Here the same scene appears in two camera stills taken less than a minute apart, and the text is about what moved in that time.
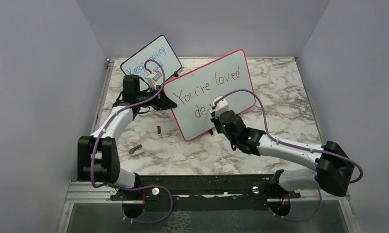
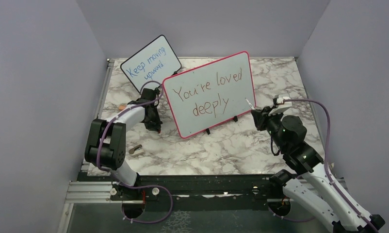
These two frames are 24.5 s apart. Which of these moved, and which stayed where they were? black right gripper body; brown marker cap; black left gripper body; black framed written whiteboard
Moved: black right gripper body; black left gripper body
Stayed: brown marker cap; black framed written whiteboard
